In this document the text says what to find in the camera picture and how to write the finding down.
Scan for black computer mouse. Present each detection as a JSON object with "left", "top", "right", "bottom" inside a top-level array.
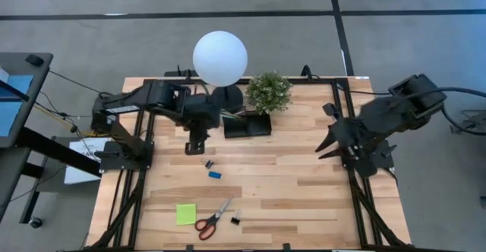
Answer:
[{"left": 25, "top": 53, "right": 45, "bottom": 67}]

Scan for white paper sheets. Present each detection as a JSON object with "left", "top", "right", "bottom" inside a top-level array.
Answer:
[{"left": 63, "top": 137, "right": 108, "bottom": 186}]

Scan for white globe table lamp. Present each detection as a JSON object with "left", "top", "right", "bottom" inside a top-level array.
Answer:
[{"left": 192, "top": 30, "right": 249, "bottom": 114}]

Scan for black desk stand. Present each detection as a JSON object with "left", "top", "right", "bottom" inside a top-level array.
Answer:
[{"left": 0, "top": 126, "right": 103, "bottom": 225}]

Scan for black mesh desk organizer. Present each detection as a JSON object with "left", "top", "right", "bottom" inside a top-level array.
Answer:
[{"left": 222, "top": 111, "right": 273, "bottom": 139}]

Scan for thick black sleeved cable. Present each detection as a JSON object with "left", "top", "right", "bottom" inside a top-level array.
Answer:
[{"left": 394, "top": 86, "right": 486, "bottom": 137}]

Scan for black aluminium table frame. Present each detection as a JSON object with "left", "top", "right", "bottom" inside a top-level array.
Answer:
[{"left": 85, "top": 76, "right": 413, "bottom": 252}]

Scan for grey desk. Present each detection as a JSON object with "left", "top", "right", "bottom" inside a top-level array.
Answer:
[{"left": 0, "top": 52, "right": 54, "bottom": 149}]

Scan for small potted green plant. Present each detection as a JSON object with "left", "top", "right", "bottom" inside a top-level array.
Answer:
[{"left": 245, "top": 71, "right": 293, "bottom": 115}]

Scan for black tripod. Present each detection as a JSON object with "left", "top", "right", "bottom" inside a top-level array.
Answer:
[{"left": 450, "top": 109, "right": 486, "bottom": 135}]

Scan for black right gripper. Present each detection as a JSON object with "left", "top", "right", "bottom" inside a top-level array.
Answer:
[{"left": 314, "top": 117, "right": 368, "bottom": 160}]

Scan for long black hanging cable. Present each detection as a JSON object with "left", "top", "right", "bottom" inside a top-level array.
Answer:
[{"left": 336, "top": 86, "right": 394, "bottom": 96}]

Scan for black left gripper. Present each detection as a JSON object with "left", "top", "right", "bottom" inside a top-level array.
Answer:
[{"left": 178, "top": 92, "right": 222, "bottom": 156}]

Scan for metal scissors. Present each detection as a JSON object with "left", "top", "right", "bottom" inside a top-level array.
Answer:
[{"left": 194, "top": 196, "right": 235, "bottom": 242}]

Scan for blue screen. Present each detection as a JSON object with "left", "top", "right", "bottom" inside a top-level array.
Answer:
[{"left": 0, "top": 74, "right": 35, "bottom": 138}]

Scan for yellow cable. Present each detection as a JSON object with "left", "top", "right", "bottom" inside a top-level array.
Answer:
[{"left": 33, "top": 102, "right": 96, "bottom": 137}]

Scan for green sticky note pad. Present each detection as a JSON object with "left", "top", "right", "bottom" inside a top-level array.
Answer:
[{"left": 175, "top": 203, "right": 197, "bottom": 227}]

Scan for black floor cable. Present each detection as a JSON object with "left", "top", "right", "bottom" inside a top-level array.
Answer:
[{"left": 48, "top": 69, "right": 115, "bottom": 99}]

